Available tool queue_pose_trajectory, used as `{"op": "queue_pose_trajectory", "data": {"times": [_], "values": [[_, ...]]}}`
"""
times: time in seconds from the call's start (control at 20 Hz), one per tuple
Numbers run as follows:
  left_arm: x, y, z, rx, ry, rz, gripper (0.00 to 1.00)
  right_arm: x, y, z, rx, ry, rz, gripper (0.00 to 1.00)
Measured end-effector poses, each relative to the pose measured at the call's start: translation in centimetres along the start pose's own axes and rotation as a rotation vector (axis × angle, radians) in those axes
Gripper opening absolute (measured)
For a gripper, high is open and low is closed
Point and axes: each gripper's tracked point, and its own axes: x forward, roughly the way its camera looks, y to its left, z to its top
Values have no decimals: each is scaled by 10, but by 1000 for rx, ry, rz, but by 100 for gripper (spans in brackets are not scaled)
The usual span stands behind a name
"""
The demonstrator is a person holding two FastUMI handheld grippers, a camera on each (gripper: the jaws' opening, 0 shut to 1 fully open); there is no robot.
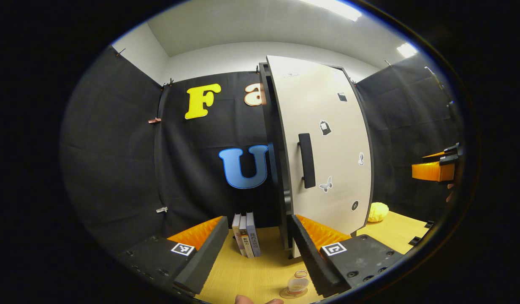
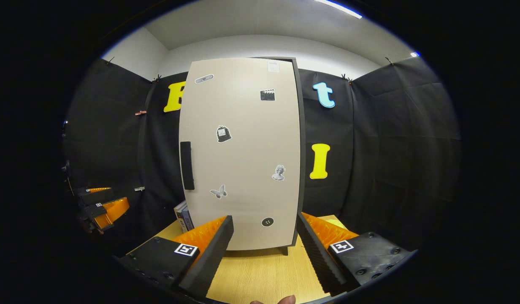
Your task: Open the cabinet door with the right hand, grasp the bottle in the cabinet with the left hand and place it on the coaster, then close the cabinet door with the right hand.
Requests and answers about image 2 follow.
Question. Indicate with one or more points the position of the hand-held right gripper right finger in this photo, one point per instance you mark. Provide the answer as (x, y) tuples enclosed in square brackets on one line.
[(319, 253)]

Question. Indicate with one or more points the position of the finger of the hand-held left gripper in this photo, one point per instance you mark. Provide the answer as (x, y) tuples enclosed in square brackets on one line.
[(95, 196), (114, 209)]

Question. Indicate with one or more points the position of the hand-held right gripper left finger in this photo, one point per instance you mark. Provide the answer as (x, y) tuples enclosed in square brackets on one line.
[(209, 257)]

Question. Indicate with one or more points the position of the beige cabinet door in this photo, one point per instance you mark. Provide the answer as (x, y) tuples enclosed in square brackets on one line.
[(243, 147)]

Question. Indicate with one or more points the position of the stack of books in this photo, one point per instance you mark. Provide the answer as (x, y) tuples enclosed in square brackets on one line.
[(184, 216)]

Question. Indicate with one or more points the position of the black backdrop cloth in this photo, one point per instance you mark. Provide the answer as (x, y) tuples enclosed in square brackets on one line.
[(391, 147)]

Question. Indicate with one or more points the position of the black cloth clip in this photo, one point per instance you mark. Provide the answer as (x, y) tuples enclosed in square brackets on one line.
[(110, 60), (157, 78), (388, 61), (346, 78)]

